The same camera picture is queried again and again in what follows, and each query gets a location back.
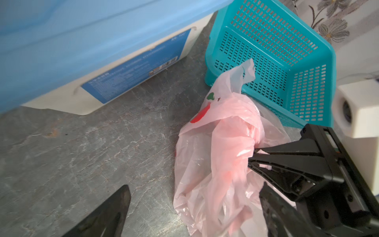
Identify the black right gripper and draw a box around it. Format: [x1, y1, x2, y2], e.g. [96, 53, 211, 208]
[248, 124, 379, 237]

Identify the pink printed plastic bag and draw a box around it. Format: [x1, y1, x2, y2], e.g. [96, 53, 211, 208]
[173, 59, 290, 237]

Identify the teal plastic basket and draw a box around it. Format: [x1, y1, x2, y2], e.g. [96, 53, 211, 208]
[205, 0, 336, 128]

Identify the white box blue lid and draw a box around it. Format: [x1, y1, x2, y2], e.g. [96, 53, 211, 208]
[1, 1, 230, 115]

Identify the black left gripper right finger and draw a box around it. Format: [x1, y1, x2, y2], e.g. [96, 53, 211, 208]
[259, 183, 326, 237]

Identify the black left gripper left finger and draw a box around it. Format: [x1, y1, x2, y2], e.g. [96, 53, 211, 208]
[64, 185, 131, 237]

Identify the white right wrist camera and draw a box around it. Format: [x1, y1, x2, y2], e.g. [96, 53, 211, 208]
[332, 79, 379, 196]

